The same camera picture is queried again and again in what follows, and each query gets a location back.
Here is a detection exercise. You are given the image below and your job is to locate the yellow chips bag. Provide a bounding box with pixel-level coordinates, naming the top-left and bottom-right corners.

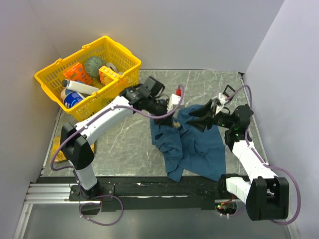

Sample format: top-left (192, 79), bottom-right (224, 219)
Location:
top-left (50, 134), bottom-right (95, 168)

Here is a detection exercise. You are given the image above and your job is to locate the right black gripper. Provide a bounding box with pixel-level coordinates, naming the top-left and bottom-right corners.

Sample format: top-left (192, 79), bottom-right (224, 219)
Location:
top-left (186, 99), bottom-right (235, 133)

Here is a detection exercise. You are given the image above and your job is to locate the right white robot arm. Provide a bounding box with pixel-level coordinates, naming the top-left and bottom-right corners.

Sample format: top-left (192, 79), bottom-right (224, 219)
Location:
top-left (187, 100), bottom-right (289, 221)

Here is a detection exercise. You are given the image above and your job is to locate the yellow plastic shopping basket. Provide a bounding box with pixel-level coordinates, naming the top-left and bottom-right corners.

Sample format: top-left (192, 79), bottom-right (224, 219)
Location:
top-left (34, 36), bottom-right (142, 121)

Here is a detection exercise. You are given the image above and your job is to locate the dark blue t-shirt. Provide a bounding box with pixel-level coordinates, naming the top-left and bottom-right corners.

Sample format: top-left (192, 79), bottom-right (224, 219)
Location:
top-left (150, 105), bottom-right (226, 182)

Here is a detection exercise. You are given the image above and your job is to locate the gold flower brooch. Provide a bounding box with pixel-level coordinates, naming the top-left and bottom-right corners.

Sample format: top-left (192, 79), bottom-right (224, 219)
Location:
top-left (172, 121), bottom-right (181, 129)

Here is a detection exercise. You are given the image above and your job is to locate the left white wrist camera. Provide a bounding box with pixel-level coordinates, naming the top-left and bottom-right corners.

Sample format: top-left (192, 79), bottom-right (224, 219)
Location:
top-left (167, 87), bottom-right (184, 112)

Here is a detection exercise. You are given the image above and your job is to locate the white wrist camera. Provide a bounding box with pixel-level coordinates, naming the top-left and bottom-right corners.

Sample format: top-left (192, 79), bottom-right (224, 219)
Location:
top-left (211, 93), bottom-right (227, 115)
top-left (167, 87), bottom-right (184, 112)

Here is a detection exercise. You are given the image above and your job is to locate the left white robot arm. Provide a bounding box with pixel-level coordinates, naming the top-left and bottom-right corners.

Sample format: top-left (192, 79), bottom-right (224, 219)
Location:
top-left (60, 76), bottom-right (172, 200)

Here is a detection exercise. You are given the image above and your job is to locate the white tube bottle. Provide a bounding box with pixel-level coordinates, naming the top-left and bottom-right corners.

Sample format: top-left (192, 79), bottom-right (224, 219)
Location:
top-left (61, 79), bottom-right (99, 95)

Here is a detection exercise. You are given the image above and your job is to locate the green round melon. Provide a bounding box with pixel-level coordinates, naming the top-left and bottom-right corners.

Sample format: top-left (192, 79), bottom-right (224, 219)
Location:
top-left (84, 56), bottom-right (106, 78)

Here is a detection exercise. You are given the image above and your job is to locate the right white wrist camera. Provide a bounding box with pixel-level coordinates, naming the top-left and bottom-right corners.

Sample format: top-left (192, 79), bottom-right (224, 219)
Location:
top-left (211, 93), bottom-right (227, 115)

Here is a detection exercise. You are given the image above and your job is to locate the aluminium extrusion rail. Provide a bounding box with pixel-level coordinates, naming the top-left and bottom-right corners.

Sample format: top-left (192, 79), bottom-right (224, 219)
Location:
top-left (23, 181), bottom-right (83, 205)

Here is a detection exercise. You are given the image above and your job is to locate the black square frame marker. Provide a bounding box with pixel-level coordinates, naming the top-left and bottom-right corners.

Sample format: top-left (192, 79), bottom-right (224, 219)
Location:
top-left (222, 85), bottom-right (236, 98)

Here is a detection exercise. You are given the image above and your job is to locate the blue white container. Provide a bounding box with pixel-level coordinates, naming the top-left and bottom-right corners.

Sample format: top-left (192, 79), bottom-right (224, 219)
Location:
top-left (60, 89), bottom-right (85, 109)

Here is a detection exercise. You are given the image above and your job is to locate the orange yellow snack box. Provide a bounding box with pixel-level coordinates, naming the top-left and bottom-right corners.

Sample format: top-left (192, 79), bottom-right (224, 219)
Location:
top-left (99, 64), bottom-right (122, 86)

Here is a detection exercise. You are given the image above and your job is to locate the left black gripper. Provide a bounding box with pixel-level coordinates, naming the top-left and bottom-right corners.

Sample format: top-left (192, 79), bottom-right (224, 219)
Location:
top-left (146, 97), bottom-right (176, 128)

